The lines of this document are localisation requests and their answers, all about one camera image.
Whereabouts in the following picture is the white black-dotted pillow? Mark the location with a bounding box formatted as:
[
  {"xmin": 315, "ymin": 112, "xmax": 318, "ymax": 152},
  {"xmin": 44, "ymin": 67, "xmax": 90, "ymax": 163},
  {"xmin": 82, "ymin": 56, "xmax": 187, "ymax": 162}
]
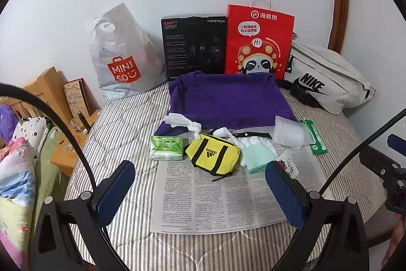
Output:
[{"xmin": 13, "ymin": 117, "xmax": 50, "ymax": 151}]

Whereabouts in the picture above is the black headset box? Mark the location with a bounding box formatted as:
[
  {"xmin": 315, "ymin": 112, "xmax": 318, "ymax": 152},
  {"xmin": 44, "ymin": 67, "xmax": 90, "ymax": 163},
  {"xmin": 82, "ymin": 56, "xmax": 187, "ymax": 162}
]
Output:
[{"xmin": 161, "ymin": 15, "xmax": 228, "ymax": 81}]

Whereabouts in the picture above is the small strawberry print sachet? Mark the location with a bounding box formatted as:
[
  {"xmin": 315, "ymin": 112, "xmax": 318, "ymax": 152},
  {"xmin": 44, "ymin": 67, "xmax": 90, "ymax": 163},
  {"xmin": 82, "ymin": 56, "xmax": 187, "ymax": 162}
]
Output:
[{"xmin": 277, "ymin": 150, "xmax": 302, "ymax": 179}]

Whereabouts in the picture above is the clear plastic bag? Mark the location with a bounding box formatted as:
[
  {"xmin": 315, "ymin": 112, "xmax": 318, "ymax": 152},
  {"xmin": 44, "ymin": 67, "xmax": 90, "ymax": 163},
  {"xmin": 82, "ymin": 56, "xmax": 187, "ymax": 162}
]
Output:
[{"xmin": 273, "ymin": 115, "xmax": 315, "ymax": 150}]

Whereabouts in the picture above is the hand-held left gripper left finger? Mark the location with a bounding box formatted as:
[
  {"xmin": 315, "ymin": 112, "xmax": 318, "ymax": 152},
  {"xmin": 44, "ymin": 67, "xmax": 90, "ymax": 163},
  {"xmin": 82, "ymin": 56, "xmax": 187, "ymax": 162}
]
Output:
[{"xmin": 32, "ymin": 160, "xmax": 137, "ymax": 271}]

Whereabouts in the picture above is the grey plastic shopping bag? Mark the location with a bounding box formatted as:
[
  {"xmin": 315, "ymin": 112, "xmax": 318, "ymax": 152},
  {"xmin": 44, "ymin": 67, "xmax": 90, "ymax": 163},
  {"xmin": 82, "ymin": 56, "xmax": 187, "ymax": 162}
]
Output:
[{"xmin": 85, "ymin": 3, "xmax": 168, "ymax": 100}]

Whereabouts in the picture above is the purple plush toy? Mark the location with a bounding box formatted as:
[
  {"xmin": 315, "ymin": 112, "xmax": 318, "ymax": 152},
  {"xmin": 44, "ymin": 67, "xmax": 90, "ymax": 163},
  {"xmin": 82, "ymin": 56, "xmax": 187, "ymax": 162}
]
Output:
[{"xmin": 0, "ymin": 104, "xmax": 20, "ymax": 148}]

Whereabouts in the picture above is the green tissue pack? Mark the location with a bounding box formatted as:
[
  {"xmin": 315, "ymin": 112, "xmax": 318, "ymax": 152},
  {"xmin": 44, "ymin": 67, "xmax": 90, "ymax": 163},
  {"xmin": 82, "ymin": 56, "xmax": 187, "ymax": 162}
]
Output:
[{"xmin": 150, "ymin": 135, "xmax": 184, "ymax": 161}]

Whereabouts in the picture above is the grey striped bed quilt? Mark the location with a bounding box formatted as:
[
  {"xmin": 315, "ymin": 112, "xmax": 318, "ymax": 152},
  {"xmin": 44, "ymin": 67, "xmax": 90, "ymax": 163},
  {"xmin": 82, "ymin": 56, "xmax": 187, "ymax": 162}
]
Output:
[{"xmin": 63, "ymin": 81, "xmax": 391, "ymax": 271}]

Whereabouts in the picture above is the patterned hardcover book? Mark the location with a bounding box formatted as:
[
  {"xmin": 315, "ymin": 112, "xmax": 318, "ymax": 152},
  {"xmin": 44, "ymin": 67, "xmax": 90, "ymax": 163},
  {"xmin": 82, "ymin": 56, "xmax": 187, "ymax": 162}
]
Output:
[{"xmin": 63, "ymin": 78, "xmax": 92, "ymax": 118}]

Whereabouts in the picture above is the newspaper sheet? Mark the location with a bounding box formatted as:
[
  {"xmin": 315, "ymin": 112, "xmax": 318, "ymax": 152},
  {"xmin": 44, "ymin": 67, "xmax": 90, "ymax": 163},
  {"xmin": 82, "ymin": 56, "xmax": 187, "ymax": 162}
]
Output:
[{"xmin": 150, "ymin": 144, "xmax": 334, "ymax": 235}]

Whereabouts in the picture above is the yellow mini duffel bag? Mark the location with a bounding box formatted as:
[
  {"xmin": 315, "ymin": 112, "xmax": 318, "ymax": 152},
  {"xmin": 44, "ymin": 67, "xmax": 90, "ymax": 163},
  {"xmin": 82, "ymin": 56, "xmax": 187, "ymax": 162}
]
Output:
[{"xmin": 185, "ymin": 133, "xmax": 238, "ymax": 183}]

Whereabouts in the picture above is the white knotted cloth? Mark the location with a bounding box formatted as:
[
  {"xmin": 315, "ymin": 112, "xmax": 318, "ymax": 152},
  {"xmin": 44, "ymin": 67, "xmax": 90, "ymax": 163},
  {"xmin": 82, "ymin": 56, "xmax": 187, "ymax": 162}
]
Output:
[{"xmin": 162, "ymin": 113, "xmax": 202, "ymax": 140}]

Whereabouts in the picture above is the colourful cartoon blanket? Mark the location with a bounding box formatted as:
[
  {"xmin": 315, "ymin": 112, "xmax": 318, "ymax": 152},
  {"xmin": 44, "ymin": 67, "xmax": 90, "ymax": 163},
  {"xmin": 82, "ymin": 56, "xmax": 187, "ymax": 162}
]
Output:
[{"xmin": 0, "ymin": 136, "xmax": 38, "ymax": 271}]

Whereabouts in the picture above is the green wet wipe packet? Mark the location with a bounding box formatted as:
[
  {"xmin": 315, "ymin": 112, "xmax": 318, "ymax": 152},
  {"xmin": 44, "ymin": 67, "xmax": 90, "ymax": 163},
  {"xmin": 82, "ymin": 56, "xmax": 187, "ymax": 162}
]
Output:
[{"xmin": 299, "ymin": 119, "xmax": 327, "ymax": 155}]

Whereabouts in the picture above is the white glove with mint cuff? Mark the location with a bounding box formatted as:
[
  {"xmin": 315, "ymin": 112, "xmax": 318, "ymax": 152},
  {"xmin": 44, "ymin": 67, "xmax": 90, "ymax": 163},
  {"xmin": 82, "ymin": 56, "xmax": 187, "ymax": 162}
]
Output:
[{"xmin": 238, "ymin": 135, "xmax": 280, "ymax": 175}]

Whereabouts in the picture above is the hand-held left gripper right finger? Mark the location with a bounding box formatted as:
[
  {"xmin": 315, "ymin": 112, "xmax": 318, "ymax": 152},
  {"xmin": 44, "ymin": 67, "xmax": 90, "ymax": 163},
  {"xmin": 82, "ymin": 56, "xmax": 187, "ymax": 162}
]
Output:
[{"xmin": 265, "ymin": 160, "xmax": 370, "ymax": 271}]

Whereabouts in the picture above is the person's right hand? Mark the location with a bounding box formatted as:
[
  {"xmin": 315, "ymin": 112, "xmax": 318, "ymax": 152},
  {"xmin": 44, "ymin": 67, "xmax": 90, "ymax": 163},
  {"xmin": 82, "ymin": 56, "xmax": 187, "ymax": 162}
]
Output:
[{"xmin": 381, "ymin": 214, "xmax": 406, "ymax": 265}]

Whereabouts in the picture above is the purple towel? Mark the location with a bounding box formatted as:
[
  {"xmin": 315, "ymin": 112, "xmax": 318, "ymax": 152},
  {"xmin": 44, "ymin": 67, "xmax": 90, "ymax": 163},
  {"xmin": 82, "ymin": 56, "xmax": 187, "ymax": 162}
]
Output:
[{"xmin": 155, "ymin": 71, "xmax": 297, "ymax": 136}]

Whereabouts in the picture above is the black wrist band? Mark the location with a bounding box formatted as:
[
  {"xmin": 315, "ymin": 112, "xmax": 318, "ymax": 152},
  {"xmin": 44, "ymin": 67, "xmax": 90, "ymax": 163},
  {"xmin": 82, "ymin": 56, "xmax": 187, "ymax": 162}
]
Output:
[{"xmin": 232, "ymin": 131, "xmax": 273, "ymax": 140}]

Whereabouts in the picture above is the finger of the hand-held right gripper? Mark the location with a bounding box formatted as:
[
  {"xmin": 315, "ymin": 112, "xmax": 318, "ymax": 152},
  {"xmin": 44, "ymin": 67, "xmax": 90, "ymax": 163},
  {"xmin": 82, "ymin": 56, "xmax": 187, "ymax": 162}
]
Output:
[
  {"xmin": 359, "ymin": 147, "xmax": 406, "ymax": 178},
  {"xmin": 387, "ymin": 133, "xmax": 406, "ymax": 157}
]

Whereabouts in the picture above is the wooden bedside stand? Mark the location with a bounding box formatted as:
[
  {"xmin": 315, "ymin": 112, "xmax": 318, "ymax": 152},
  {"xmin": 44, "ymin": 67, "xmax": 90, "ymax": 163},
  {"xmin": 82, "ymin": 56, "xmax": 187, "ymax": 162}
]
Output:
[{"xmin": 22, "ymin": 66, "xmax": 103, "ymax": 177}]

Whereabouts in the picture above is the white waist bag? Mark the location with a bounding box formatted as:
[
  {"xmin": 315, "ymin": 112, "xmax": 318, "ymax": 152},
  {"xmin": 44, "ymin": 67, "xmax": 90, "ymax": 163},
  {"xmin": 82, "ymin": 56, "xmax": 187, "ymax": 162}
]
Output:
[{"xmin": 276, "ymin": 39, "xmax": 377, "ymax": 115}]

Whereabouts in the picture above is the red paper panda bag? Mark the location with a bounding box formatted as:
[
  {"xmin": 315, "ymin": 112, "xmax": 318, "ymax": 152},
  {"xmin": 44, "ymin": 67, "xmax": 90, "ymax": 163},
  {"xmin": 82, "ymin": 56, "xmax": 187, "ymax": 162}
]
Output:
[{"xmin": 225, "ymin": 0, "xmax": 295, "ymax": 80}]

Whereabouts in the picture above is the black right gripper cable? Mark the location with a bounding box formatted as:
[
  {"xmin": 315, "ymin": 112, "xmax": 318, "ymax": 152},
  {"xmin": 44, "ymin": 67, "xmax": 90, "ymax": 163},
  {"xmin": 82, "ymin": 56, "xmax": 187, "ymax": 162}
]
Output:
[{"xmin": 319, "ymin": 107, "xmax": 406, "ymax": 195}]

